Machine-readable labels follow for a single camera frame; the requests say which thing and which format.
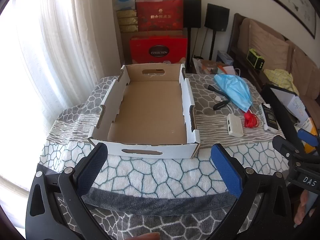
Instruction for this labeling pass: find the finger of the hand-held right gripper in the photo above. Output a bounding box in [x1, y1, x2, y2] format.
[297, 129, 320, 155]
[272, 135, 302, 160]

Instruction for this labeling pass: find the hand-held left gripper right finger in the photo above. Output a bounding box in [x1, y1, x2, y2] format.
[211, 144, 294, 240]

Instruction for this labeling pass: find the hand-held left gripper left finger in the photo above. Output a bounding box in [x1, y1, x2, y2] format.
[25, 142, 130, 240]

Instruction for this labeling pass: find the black and white packet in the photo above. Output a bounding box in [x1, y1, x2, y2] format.
[258, 102, 280, 133]

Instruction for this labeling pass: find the blue face mask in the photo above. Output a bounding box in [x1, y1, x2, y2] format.
[214, 74, 253, 113]

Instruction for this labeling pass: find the white cardboard box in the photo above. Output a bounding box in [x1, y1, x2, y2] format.
[87, 64, 201, 160]

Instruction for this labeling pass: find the person's right hand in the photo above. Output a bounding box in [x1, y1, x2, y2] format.
[294, 189, 316, 227]

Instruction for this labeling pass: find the person's left hand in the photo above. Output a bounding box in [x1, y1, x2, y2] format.
[124, 232, 161, 240]

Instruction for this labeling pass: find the yellow packet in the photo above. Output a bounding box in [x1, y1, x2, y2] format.
[299, 117, 320, 153]

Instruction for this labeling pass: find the white handwritten note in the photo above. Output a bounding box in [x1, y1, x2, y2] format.
[287, 96, 310, 121]

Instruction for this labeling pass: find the black storage box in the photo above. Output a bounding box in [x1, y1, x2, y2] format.
[261, 83, 320, 153]

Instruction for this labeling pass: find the yellow chequered cloth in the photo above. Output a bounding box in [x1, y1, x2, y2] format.
[264, 69, 299, 95]

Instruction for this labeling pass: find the grey white patterned blanket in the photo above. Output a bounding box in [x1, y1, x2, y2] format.
[36, 75, 293, 240]

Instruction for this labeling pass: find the brown sofa back cushion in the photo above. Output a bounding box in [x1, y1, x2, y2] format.
[290, 40, 320, 100]

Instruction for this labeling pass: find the green portable device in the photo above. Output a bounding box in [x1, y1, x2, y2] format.
[247, 49, 267, 70]

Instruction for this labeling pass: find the dark wooden sofa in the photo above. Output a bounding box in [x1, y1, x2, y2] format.
[226, 12, 320, 120]

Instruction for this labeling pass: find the large brown cushion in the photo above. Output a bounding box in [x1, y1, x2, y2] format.
[236, 19, 290, 68]

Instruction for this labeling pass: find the blue product box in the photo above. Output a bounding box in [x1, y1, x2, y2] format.
[216, 50, 234, 64]

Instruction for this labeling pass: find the clear plastic bag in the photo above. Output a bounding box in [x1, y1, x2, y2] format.
[192, 57, 208, 74]

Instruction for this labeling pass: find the black speaker stand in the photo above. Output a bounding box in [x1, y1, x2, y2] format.
[209, 29, 217, 60]
[187, 27, 192, 73]

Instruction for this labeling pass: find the white curtain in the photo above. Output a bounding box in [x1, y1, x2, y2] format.
[0, 0, 125, 205]

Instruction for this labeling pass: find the red chocolate gift box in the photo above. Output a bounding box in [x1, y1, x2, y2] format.
[129, 36, 188, 65]

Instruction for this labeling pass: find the black speaker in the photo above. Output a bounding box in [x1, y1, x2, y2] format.
[180, 0, 202, 28]
[204, 3, 230, 32]

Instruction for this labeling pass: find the red tea gift box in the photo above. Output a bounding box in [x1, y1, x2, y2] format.
[136, 0, 184, 32]

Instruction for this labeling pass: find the blue tissue pack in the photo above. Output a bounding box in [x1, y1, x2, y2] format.
[115, 0, 137, 12]

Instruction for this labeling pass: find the framed wall painting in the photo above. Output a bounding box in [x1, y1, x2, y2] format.
[237, 0, 317, 39]

